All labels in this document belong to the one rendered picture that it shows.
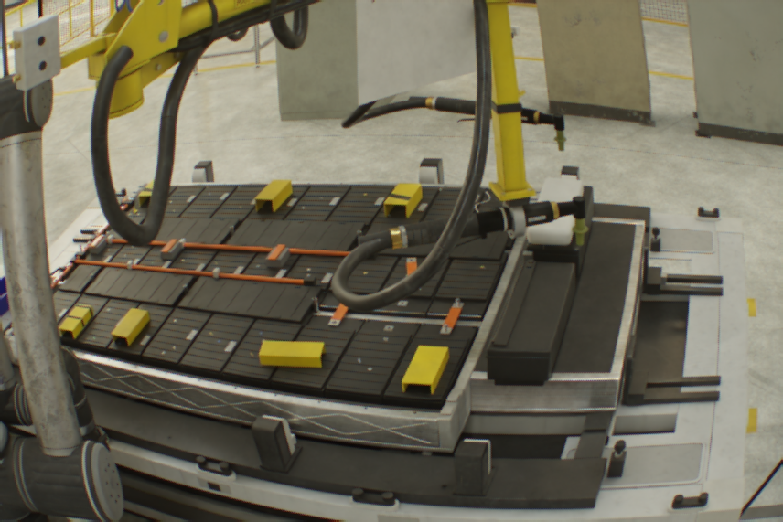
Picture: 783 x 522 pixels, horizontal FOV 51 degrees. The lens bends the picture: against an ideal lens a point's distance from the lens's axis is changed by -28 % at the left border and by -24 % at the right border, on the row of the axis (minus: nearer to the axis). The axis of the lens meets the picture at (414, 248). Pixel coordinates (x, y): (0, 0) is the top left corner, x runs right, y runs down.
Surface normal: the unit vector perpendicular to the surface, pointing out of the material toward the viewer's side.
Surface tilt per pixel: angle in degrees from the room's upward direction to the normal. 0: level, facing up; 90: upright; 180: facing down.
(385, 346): 0
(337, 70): 90
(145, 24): 90
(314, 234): 0
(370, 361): 0
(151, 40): 90
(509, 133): 90
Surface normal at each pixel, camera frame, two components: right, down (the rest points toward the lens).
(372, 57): 0.73, 0.25
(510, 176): 0.23, 0.42
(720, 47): -0.26, 0.44
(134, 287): -0.08, -0.89
